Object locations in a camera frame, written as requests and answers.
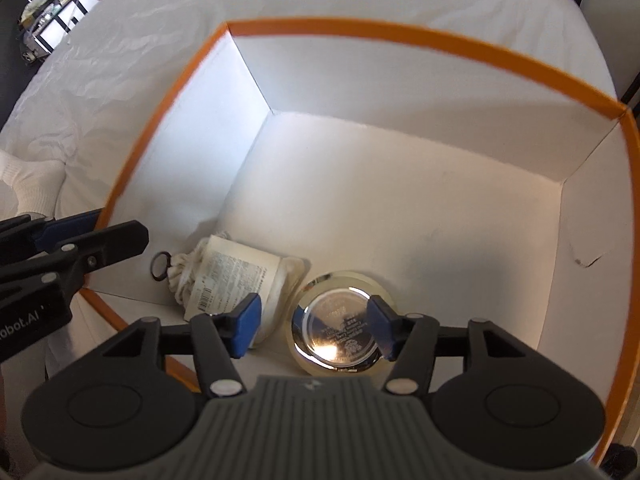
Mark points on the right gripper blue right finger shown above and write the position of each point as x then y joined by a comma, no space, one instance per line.
408,341

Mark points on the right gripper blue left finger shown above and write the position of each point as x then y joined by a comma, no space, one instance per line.
218,340

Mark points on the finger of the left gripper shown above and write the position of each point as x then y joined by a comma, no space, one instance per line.
101,248
53,232

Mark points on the white cloth pouch with label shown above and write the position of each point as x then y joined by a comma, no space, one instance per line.
218,273

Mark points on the white socked foot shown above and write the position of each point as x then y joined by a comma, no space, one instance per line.
35,184

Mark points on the light blue bed sheet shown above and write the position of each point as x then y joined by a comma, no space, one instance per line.
469,180

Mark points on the orange cardboard box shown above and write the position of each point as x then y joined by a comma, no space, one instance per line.
496,408

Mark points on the left side shelf table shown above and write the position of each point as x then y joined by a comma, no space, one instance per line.
44,24

